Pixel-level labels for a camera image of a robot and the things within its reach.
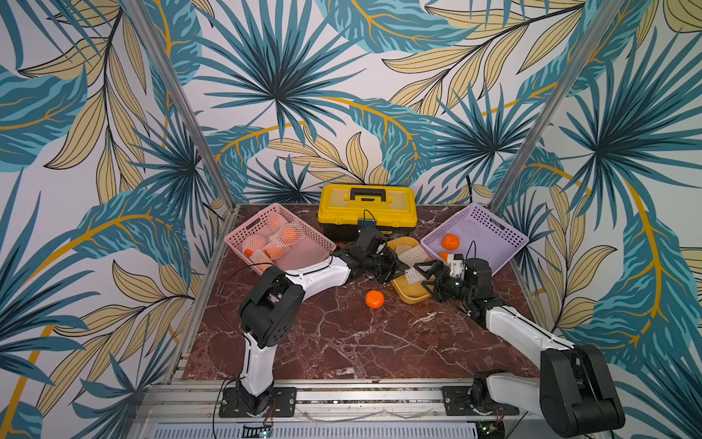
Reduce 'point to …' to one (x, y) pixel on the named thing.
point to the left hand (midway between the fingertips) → (412, 269)
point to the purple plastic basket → (483, 234)
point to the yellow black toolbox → (342, 205)
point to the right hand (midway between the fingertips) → (418, 273)
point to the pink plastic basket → (278, 238)
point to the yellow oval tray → (402, 290)
